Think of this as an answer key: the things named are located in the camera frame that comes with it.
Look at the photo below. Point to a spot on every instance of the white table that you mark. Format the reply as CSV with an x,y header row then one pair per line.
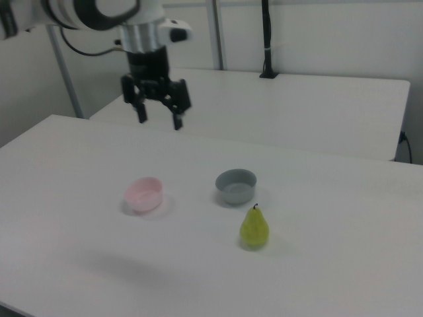
x,y
281,109

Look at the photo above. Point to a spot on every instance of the green pear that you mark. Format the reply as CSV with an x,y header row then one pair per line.
x,y
253,229

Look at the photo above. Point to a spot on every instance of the grey plastic bowl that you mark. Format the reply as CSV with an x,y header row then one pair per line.
x,y
235,195

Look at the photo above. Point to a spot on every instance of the pink plastic bowl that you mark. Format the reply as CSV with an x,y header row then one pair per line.
x,y
143,195

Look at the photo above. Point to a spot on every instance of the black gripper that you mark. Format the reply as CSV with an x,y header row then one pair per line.
x,y
148,69

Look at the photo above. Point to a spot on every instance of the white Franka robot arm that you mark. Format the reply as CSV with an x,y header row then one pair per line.
x,y
99,10

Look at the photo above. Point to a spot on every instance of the black pole with base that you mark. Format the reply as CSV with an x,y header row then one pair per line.
x,y
267,39

